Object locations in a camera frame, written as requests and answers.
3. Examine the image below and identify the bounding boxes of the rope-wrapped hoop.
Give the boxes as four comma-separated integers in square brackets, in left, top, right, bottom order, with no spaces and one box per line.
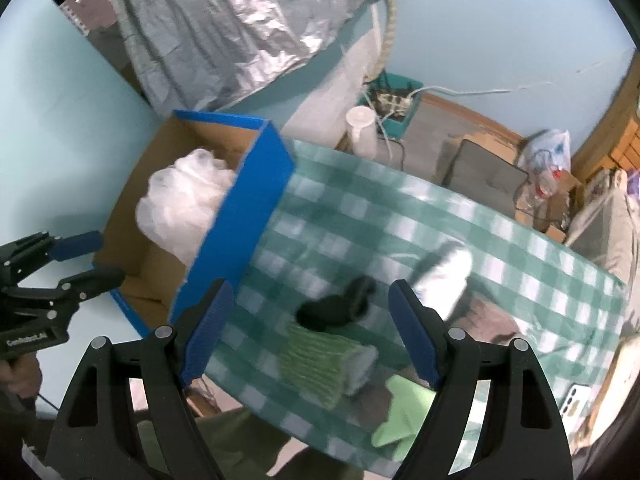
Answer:
[370,0,398,81]

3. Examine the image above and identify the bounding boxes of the green checkered tablecloth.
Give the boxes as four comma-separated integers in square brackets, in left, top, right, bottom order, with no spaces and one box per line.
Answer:
[202,139,628,480]

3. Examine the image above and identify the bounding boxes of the white plastic mesh bundle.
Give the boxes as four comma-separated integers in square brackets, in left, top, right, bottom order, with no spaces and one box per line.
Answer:
[136,149,240,268]

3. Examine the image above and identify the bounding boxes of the white plastic bag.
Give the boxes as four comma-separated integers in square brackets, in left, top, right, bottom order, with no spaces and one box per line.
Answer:
[517,129,572,191]

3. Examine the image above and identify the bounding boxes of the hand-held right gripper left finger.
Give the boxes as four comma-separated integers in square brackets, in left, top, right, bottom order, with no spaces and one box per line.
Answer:
[52,279,236,480]

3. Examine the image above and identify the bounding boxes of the white power strip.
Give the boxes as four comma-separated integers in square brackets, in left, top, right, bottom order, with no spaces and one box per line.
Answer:
[372,89,413,111]

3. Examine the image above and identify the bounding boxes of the dark grey laptop bag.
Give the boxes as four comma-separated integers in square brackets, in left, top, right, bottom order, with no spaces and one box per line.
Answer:
[440,139,530,211]

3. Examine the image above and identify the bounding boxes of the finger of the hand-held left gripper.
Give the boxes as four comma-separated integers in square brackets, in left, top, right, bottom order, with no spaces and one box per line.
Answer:
[50,266,126,311]
[0,231,104,286]

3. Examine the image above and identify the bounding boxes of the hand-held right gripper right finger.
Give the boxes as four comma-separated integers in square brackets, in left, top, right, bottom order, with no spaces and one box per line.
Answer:
[387,280,576,480]

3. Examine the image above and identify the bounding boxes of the light green cloth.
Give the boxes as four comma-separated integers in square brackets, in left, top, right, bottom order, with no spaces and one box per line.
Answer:
[371,375,441,450]

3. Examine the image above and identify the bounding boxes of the white translucent plastic sheet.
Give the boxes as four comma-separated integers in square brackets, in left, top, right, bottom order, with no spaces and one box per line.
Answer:
[285,30,386,156]

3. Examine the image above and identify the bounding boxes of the white smartphone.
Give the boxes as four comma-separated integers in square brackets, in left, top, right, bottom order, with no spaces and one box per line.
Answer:
[560,385,591,418]

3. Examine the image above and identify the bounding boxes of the person's olive pants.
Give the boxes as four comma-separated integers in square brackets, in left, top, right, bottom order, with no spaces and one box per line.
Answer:
[135,405,376,480]

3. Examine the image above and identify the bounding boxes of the silver foil cover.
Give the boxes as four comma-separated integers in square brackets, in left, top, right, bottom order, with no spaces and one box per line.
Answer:
[82,0,381,116]

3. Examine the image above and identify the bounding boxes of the bed with grey bedding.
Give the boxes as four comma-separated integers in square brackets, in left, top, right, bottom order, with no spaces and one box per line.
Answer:
[565,170,640,286]

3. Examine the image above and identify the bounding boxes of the green knitted cloth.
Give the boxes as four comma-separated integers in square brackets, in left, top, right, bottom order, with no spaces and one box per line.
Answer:
[279,322,379,409]

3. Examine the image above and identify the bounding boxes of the white grey sock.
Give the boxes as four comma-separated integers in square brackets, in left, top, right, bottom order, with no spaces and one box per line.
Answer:
[410,242,473,321]

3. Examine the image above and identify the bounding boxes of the black sock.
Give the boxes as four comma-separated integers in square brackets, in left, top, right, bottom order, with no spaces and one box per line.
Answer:
[296,276,377,333]

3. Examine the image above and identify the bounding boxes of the white wall cable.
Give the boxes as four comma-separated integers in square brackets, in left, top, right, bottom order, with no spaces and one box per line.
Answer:
[410,85,511,100]

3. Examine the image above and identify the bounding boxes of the teal basket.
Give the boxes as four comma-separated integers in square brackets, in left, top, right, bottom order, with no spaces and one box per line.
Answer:
[367,71,423,138]

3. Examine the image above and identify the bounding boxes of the flat cardboard piece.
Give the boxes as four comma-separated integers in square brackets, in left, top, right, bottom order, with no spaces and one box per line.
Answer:
[460,132,526,161]

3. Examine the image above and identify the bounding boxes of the person's left hand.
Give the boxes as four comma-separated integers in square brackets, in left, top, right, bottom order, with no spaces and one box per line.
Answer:
[0,355,43,401]

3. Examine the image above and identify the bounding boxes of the clear plastic bottle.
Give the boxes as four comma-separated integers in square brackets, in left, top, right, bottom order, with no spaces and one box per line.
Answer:
[520,170,566,211]

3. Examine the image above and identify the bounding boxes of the cardboard box with blue tape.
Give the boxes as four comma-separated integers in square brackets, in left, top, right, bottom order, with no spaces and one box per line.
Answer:
[92,109,296,341]

